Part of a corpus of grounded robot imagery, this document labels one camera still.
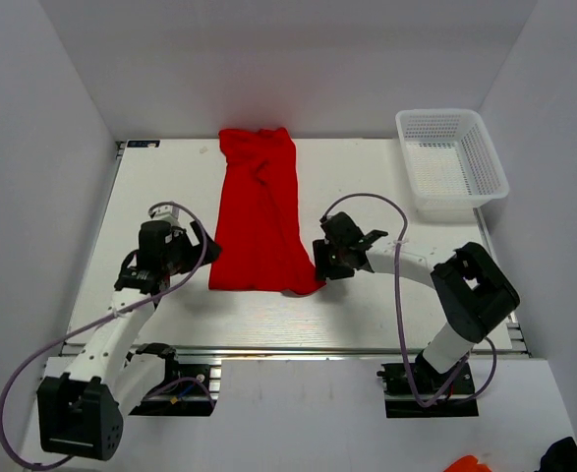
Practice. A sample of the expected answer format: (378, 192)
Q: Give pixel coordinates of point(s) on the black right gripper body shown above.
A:
(338, 267)

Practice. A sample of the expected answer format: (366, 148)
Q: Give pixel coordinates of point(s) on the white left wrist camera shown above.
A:
(165, 212)

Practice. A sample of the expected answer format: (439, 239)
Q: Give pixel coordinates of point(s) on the dark cloth at corner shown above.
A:
(561, 456)

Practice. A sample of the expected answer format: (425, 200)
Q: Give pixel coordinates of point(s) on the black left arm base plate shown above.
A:
(189, 390)

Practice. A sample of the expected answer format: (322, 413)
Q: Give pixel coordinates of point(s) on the orange object at bottom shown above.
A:
(468, 463)

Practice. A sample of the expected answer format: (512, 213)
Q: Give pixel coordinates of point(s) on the red t-shirt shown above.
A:
(258, 226)

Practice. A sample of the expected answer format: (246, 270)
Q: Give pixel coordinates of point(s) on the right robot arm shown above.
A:
(473, 292)

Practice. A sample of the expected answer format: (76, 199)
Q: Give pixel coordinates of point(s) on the dark blue table label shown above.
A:
(143, 144)

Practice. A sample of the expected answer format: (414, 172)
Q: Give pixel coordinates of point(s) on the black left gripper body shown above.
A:
(184, 256)

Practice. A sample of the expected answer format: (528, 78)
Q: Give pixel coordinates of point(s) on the white plastic mesh basket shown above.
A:
(450, 159)

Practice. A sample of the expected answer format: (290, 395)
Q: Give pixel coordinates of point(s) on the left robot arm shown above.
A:
(81, 413)

